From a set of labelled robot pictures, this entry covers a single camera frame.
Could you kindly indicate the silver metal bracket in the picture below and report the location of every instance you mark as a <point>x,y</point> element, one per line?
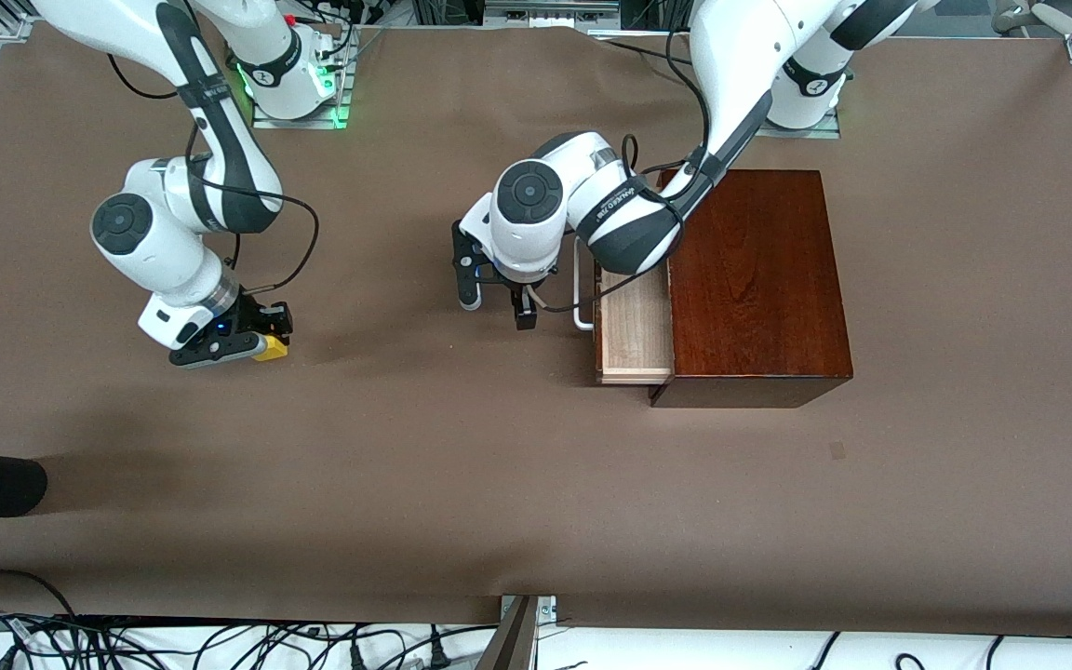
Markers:
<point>545,609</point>

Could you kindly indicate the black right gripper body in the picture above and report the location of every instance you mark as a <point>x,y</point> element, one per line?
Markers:
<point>258,318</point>

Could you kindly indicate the yellow cube block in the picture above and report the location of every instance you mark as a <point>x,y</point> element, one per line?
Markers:
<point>273,350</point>

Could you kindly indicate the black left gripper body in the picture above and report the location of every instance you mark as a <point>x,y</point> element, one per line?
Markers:
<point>510,279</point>

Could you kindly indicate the dark brown wooden box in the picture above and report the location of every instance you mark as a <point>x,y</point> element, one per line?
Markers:
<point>759,279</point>

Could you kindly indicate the dark grey metal bar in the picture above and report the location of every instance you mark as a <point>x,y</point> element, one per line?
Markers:
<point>510,642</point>

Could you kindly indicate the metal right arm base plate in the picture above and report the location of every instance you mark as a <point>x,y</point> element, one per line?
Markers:
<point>299,122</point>

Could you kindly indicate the brown paper table cover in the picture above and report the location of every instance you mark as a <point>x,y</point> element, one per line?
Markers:
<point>406,447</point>

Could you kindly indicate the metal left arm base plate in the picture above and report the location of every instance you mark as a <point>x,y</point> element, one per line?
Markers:
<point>810,132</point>

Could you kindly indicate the grey plastic object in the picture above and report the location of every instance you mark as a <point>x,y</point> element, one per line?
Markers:
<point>1029,17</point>

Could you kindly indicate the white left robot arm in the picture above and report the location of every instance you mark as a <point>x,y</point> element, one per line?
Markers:
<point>741,56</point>

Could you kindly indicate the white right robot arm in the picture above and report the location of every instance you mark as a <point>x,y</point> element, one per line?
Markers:
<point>164,251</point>

